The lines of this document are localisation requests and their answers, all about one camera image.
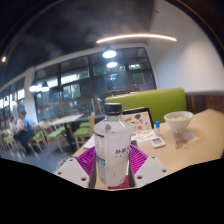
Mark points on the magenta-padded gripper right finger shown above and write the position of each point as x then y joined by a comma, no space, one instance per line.
141,160

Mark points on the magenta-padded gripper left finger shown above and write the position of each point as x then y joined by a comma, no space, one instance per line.
83,161

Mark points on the clear black-capped drink bottle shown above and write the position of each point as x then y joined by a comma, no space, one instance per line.
112,150

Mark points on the small blue-capped bottle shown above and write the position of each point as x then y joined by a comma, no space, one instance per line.
157,128

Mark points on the black laptop with stickers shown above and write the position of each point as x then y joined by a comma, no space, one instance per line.
140,121

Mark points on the wooden chairs with green seats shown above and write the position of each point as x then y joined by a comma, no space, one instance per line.
55,133

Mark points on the light wooden dining table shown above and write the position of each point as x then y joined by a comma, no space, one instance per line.
66,119

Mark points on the white bowl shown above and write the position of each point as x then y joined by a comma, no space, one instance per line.
178,121

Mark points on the white paper napkin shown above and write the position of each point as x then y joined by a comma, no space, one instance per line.
190,136

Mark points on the green upholstered bench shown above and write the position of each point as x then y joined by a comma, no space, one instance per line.
156,103

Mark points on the person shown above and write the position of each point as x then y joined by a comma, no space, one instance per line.
13,125
26,130

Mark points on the long linear ceiling light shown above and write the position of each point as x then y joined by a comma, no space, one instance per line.
136,37

